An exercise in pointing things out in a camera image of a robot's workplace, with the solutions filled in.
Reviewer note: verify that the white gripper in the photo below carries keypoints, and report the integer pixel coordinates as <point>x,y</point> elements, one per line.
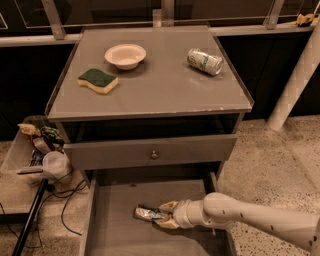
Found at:
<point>180,214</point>

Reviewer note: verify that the silver blue redbull can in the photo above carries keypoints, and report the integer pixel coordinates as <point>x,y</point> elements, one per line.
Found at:
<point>149,214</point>

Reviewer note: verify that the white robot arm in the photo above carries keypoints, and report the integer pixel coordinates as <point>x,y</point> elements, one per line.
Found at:
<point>266,187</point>

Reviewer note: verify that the round metal drawer knob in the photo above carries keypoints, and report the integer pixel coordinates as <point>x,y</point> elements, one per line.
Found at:
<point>154,155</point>

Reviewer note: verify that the open grey middle drawer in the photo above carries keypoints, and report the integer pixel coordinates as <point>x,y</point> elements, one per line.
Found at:
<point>112,230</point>

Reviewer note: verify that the grey upper drawer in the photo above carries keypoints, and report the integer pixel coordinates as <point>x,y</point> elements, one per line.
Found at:
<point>136,153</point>

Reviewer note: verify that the grey cabinet with counter top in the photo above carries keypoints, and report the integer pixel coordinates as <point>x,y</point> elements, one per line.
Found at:
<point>163,97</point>

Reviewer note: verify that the green and white soda can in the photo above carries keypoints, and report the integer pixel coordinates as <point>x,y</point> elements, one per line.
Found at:
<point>205,62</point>

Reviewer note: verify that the clear plastic cup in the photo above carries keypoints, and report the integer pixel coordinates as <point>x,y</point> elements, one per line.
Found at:
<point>56,164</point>

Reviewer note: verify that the crumpled snack bags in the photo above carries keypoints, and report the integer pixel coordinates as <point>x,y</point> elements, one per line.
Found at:
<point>44,139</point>

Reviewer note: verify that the green and yellow sponge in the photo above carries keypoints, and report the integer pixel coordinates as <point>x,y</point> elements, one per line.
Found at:
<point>98,81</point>

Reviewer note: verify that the black tripod leg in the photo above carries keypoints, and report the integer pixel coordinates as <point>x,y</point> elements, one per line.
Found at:
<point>30,218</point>

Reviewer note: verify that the white paper bowl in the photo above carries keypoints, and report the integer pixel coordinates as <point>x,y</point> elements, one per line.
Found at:
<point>125,56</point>

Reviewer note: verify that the yellow object on railing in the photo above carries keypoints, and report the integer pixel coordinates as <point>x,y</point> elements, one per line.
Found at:
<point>306,20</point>

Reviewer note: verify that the metal railing frame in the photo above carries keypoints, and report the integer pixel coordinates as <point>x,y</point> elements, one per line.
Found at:
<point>34,22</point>

